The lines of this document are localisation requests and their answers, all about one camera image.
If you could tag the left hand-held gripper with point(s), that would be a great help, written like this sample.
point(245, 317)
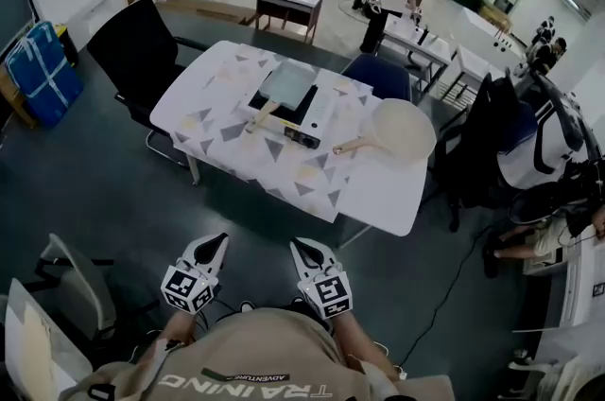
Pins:
point(186, 288)

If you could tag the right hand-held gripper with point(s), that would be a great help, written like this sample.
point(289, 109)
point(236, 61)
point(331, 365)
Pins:
point(328, 292)

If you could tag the white black induction cooker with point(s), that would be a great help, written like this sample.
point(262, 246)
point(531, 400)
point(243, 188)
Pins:
point(314, 115)

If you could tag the person's left forearm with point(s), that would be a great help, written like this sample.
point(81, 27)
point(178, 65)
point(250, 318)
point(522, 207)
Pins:
point(182, 326)

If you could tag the person's right forearm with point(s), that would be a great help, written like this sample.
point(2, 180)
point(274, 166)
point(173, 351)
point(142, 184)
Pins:
point(364, 352)

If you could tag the person's beige shirt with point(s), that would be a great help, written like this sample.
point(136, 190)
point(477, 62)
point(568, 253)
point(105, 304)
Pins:
point(260, 356)

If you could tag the gray chair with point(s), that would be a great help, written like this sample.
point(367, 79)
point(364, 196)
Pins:
point(75, 290)

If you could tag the blue chair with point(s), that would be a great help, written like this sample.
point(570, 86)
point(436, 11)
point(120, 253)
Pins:
point(378, 77)

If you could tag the black chair with dark jacket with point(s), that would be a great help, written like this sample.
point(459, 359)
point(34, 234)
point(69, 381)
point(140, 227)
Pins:
point(477, 144)

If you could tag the blue woven bag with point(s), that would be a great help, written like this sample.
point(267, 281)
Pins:
point(42, 73)

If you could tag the white desk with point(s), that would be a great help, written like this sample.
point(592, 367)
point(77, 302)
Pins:
point(472, 58)
point(416, 35)

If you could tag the white black office chair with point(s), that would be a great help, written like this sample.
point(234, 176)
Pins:
point(543, 153)

